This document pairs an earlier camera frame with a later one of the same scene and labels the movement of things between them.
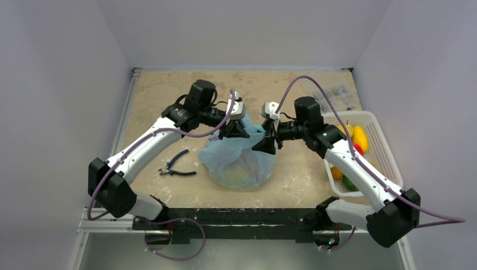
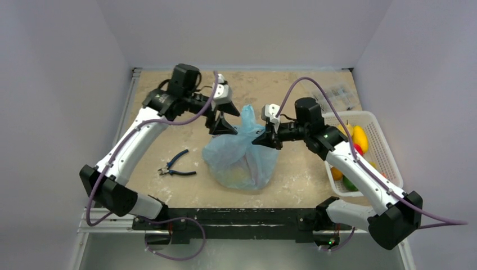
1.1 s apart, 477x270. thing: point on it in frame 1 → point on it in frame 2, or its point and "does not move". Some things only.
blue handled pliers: (166, 169) does not move
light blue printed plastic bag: (232, 162) does not move
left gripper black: (235, 128) → (220, 126)
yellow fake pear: (349, 128) does not move
